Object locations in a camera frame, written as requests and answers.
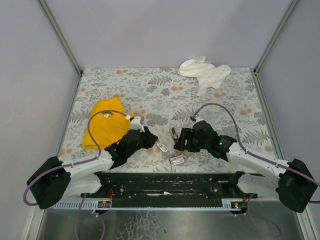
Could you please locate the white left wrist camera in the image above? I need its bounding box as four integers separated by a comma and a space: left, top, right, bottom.
129, 115, 145, 133

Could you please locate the white red staple box sleeve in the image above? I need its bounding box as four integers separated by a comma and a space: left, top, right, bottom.
169, 155, 185, 166

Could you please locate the aluminium frame post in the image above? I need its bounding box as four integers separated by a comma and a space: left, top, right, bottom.
253, 0, 300, 74
36, 0, 83, 76

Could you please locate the left aluminium frame post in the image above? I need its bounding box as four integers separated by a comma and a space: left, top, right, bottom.
36, 0, 83, 76

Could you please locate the white crumpled cloth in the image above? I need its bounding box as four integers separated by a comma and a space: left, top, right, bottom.
178, 56, 231, 97

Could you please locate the yellow folded cloth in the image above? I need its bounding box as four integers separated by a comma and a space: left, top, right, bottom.
82, 97, 130, 150

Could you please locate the floral table mat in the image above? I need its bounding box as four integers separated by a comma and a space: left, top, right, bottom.
58, 67, 275, 173

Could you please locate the brown staple box tray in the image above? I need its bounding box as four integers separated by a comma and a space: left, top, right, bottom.
181, 151, 195, 159

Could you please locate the right aluminium frame post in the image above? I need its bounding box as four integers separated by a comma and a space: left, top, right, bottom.
253, 0, 300, 74

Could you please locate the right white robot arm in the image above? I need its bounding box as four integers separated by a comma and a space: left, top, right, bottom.
174, 119, 318, 213

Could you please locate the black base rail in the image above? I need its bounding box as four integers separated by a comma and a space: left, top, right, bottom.
77, 171, 250, 209

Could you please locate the white slotted cable duct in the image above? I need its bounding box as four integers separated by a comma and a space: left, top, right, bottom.
50, 199, 241, 212

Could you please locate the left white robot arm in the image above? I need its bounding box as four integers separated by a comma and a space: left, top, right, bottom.
23, 127, 158, 210

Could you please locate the beige stapler magazine part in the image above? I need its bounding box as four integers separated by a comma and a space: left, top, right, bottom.
170, 127, 179, 143

